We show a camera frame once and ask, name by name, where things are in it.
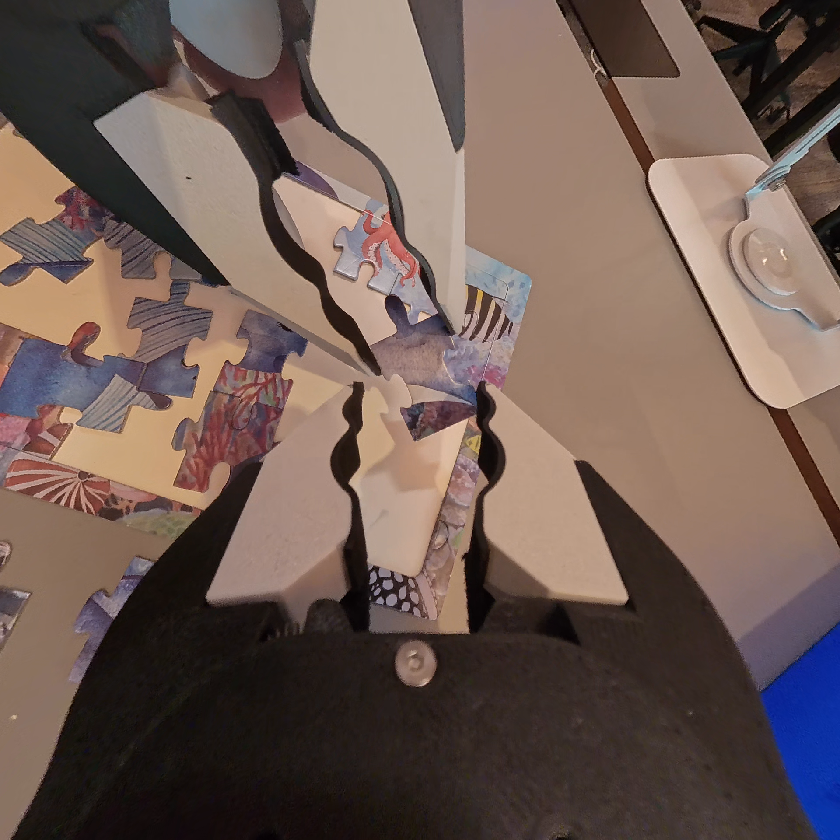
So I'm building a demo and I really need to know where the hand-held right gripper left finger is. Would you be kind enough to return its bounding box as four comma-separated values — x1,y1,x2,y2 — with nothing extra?
206,382,370,634

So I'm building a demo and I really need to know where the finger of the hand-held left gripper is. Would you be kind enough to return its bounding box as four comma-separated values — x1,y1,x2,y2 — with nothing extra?
95,88,383,378
294,2,468,332

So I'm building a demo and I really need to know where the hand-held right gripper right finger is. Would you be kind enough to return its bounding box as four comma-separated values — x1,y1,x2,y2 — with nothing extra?
462,382,630,634

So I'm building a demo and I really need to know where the pale striped puzzle piece with fin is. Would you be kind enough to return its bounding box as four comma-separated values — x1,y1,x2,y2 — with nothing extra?
105,220,172,280

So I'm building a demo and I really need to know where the coral and purple puzzle piece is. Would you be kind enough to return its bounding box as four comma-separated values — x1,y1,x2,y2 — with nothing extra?
56,187,109,231

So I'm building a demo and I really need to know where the striped dark blue puzzle piece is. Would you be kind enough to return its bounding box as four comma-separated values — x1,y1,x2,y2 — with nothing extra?
125,282,214,401

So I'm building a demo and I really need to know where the sea print puzzle tray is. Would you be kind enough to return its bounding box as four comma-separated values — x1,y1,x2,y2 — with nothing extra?
0,121,532,621

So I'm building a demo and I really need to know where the striped purple puzzle piece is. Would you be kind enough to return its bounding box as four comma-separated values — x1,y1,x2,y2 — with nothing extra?
371,294,480,442

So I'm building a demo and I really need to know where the blue watercolour puzzle piece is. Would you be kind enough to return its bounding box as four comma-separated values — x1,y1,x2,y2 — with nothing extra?
0,338,173,435

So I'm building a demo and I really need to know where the person's left hand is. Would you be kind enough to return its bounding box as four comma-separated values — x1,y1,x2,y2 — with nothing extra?
262,69,315,127

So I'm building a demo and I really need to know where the striped puzzle piece with tail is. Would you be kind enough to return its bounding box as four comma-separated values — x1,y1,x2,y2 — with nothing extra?
0,217,93,286

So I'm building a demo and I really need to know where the octopus arms puzzle piece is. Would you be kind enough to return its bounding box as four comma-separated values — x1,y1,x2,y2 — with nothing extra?
331,209,421,293

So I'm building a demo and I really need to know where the purple pink coral puzzle piece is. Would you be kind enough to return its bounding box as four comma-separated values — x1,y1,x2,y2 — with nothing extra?
443,341,509,395

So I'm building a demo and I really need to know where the crab claw puzzle piece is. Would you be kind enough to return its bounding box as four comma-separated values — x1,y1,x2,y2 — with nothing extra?
0,322,106,460

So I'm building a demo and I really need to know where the pale blue octopus puzzle piece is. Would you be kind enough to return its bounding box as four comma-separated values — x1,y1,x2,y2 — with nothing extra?
387,276,441,324

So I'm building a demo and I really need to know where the striped fish puzzle piece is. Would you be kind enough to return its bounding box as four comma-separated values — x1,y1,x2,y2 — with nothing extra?
453,282,516,345

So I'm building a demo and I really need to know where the brown flat panel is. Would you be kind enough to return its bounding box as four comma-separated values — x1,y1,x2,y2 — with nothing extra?
567,0,680,78

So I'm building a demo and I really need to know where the purple urchin puzzle piece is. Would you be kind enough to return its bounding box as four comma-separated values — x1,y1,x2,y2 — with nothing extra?
0,587,32,651

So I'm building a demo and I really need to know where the blue object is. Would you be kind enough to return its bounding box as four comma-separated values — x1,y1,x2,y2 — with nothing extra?
761,620,840,840

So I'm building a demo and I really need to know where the black chair base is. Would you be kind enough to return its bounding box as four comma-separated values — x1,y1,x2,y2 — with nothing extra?
696,0,840,158

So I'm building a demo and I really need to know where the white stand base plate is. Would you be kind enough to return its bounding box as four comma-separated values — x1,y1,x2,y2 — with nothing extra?
646,154,840,409

